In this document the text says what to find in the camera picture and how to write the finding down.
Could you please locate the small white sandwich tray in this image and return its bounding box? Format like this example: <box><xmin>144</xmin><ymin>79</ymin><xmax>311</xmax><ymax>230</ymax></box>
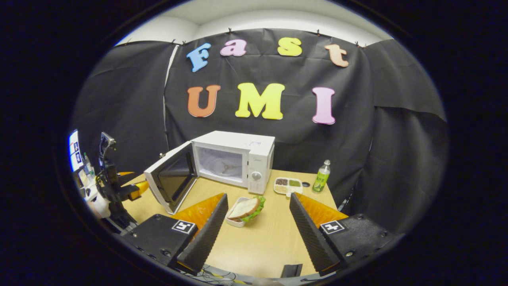
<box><xmin>225</xmin><ymin>197</ymin><xmax>250</xmax><ymax>228</ymax></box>

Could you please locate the white microwave oven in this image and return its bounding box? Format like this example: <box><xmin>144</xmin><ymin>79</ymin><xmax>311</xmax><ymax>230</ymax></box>
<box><xmin>144</xmin><ymin>130</ymin><xmax>275</xmax><ymax>215</ymax></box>

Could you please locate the black cable bundle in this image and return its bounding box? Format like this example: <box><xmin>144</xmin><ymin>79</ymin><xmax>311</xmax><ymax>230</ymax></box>
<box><xmin>198</xmin><ymin>268</ymin><xmax>239</xmax><ymax>284</ymax></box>

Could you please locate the bread lettuce sandwich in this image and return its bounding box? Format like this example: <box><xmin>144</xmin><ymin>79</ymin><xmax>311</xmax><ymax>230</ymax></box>
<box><xmin>228</xmin><ymin>195</ymin><xmax>266</xmax><ymax>223</ymax></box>

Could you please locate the white divided grain dish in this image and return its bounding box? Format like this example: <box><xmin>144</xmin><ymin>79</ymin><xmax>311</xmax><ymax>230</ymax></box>
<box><xmin>273</xmin><ymin>177</ymin><xmax>304</xmax><ymax>198</ymax></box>

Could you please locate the green label drink bottle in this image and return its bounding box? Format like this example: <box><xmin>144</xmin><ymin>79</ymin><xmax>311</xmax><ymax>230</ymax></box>
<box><xmin>312</xmin><ymin>160</ymin><xmax>331</xmax><ymax>193</ymax></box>

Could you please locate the black backdrop cloth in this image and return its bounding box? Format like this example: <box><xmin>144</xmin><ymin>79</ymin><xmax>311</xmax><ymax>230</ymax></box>
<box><xmin>71</xmin><ymin>28</ymin><xmax>449</xmax><ymax>235</ymax></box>

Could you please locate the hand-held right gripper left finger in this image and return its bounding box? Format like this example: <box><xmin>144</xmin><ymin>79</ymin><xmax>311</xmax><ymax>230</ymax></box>
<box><xmin>119</xmin><ymin>193</ymin><xmax>229</xmax><ymax>275</ymax></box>

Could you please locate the small black box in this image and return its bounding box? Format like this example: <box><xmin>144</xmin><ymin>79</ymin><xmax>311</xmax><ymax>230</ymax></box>
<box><xmin>280</xmin><ymin>264</ymin><xmax>303</xmax><ymax>278</ymax></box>

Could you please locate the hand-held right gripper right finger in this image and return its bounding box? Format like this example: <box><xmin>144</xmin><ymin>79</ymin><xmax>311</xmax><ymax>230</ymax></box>
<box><xmin>289</xmin><ymin>192</ymin><xmax>401</xmax><ymax>276</ymax></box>

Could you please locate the white blue printed sign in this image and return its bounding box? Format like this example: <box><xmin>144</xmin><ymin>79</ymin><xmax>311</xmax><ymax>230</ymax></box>
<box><xmin>68</xmin><ymin>129</ymin><xmax>84</xmax><ymax>173</ymax></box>

